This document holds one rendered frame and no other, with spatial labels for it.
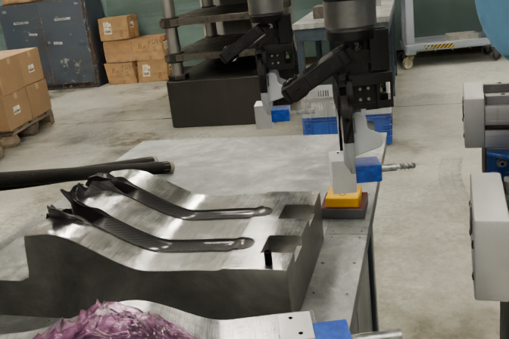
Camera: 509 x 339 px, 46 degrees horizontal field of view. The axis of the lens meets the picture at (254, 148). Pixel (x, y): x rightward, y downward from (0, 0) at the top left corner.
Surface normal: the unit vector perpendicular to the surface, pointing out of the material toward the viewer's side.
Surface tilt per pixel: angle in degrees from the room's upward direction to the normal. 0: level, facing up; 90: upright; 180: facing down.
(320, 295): 0
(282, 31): 90
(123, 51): 87
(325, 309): 0
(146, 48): 87
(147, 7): 90
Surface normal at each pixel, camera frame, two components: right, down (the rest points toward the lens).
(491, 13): -0.89, 0.33
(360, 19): 0.24, 0.27
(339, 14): -0.49, 0.32
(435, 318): -0.11, -0.95
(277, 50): -0.11, 0.30
